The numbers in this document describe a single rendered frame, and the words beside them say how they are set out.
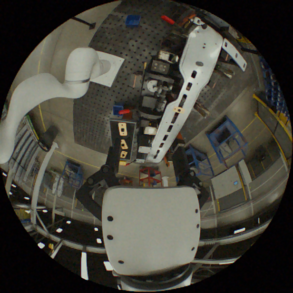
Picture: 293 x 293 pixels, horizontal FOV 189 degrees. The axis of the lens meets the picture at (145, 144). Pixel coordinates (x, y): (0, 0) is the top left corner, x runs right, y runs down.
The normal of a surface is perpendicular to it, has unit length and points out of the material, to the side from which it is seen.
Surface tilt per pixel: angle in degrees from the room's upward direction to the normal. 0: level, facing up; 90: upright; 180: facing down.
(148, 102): 0
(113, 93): 0
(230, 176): 90
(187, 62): 0
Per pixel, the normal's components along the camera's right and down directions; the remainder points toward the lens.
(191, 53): 0.02, 0.76
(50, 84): 0.97, 0.23
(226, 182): -0.86, -0.32
